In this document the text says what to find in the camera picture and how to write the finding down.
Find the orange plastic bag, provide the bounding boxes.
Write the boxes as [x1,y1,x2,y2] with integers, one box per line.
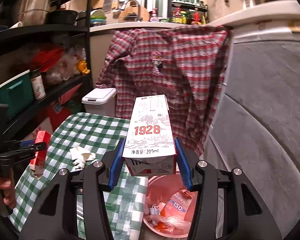
[155,220,176,232]

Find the red paper box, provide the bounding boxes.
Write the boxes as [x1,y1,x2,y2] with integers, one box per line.
[30,130,52,179]

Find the steel faucet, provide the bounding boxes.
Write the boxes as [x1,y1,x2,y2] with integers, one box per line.
[120,0,142,22]

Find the green checkered tablecloth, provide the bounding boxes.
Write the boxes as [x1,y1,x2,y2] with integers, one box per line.
[9,112,150,240]

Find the clear plastic bag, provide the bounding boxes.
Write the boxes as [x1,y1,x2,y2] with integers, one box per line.
[162,215,190,230]

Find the black pot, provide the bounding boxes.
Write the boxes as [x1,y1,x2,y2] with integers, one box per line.
[48,10,78,25]

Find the yellow packet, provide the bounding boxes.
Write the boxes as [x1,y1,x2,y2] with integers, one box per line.
[76,59,90,74]

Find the pink plastic bag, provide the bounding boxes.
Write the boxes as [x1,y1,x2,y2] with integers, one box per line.
[162,190,198,220]

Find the clear bags of food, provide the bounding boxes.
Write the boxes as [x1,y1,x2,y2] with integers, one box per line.
[45,46,87,84]

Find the person's left hand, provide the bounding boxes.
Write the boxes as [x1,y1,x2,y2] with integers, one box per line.
[0,174,17,217]

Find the red bag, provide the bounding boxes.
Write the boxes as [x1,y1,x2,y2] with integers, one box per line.
[31,49,65,70]

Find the metal grater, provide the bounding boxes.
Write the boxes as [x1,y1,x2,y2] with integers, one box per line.
[102,0,114,12]

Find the white tissue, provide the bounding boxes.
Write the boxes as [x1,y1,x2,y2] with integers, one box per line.
[69,146,96,170]

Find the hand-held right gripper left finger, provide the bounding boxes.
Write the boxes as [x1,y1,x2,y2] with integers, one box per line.
[19,137,127,240]

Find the steel pot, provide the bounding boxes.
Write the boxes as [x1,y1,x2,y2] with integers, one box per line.
[11,0,56,25]

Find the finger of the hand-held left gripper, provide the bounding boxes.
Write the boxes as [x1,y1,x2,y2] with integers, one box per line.
[0,151,35,167]
[5,141,47,153]

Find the red plaid shirt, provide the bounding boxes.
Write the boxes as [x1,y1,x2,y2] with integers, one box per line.
[96,25,232,157]

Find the white lidded bin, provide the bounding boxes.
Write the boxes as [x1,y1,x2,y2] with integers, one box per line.
[81,87,117,118]

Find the labelled jar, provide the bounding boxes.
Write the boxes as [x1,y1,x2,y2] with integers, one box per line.
[30,69,47,101]

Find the wooden cutting board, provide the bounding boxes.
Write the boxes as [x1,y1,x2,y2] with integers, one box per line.
[120,5,150,22]

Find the stack of green bowls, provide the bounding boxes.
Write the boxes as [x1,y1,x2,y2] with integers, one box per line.
[90,9,107,27]

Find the white kitchen counter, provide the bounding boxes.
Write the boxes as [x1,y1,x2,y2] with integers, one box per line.
[89,0,300,92]

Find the pink plastic bucket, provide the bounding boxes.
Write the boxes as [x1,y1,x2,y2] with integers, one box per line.
[141,174,203,239]

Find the black shelf rack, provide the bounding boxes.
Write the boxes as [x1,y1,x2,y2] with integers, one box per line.
[0,0,95,155]

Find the spice rack with bottles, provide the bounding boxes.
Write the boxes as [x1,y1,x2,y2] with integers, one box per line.
[171,0,208,25]

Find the green storage box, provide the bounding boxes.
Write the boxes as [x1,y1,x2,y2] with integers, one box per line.
[0,70,35,120]

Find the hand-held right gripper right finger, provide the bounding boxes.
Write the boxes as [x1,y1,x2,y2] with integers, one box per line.
[174,137,283,240]

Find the white milk carton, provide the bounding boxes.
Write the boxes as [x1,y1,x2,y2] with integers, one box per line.
[122,94,177,177]

